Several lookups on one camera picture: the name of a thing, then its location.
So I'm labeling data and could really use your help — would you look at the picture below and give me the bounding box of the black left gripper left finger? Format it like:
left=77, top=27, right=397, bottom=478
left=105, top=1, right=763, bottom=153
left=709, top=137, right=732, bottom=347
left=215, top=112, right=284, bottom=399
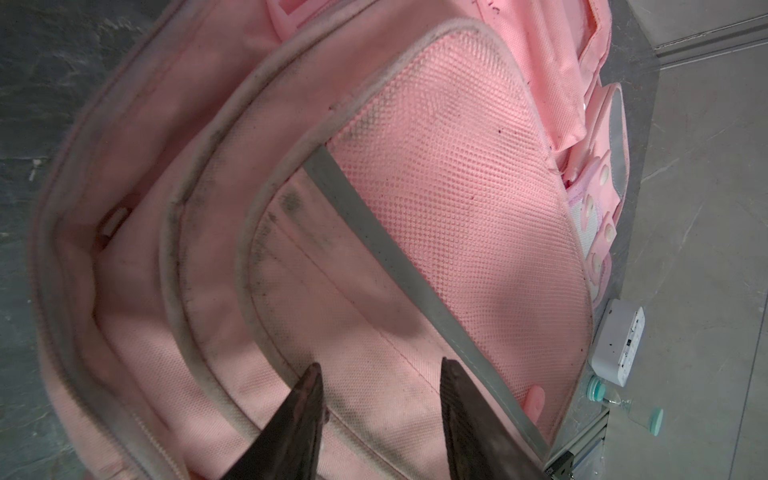
left=223, top=363, right=327, bottom=480

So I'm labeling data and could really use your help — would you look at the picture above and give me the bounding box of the pink school backpack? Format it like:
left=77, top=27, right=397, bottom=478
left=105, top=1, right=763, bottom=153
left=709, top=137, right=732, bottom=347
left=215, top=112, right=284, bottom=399
left=29, top=1, right=630, bottom=479

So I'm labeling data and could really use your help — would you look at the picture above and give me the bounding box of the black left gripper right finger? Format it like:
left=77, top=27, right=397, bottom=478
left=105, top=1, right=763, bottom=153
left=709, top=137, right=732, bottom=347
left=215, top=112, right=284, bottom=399
left=440, top=358, right=546, bottom=480

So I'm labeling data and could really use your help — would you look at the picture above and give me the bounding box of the white power strip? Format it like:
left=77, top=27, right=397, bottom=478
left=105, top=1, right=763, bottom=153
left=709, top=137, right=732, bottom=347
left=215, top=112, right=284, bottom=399
left=589, top=299, right=646, bottom=387

